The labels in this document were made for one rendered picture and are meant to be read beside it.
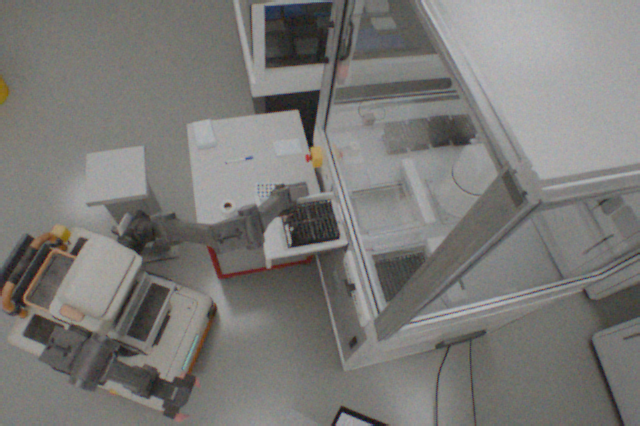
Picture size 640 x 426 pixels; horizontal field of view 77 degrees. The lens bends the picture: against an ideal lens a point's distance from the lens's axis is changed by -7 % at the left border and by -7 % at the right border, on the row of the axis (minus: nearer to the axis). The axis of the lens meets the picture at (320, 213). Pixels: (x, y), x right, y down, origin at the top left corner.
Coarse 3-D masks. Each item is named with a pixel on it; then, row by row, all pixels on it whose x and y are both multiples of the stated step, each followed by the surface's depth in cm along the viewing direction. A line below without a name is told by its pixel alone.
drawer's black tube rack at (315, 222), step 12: (300, 204) 183; (312, 204) 184; (324, 204) 187; (288, 216) 184; (300, 216) 181; (312, 216) 183; (324, 216) 184; (300, 228) 181; (312, 228) 178; (324, 228) 179; (336, 228) 183; (300, 240) 175; (312, 240) 177; (324, 240) 180
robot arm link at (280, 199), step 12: (276, 192) 142; (288, 192) 147; (252, 204) 115; (264, 204) 129; (276, 204) 131; (288, 204) 144; (264, 216) 117; (276, 216) 130; (264, 228) 116; (264, 240) 117
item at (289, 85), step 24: (264, 0) 171; (288, 0) 174; (312, 0) 177; (240, 24) 232; (264, 24) 182; (264, 72) 207; (288, 72) 211; (312, 72) 215; (264, 96) 230; (288, 96) 230; (312, 96) 235; (312, 120) 253; (312, 144) 275
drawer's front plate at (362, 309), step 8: (352, 256) 171; (344, 264) 180; (352, 264) 170; (352, 272) 169; (352, 280) 171; (360, 288) 165; (360, 296) 164; (360, 304) 165; (360, 312) 167; (368, 312) 161; (360, 320) 169; (368, 320) 161
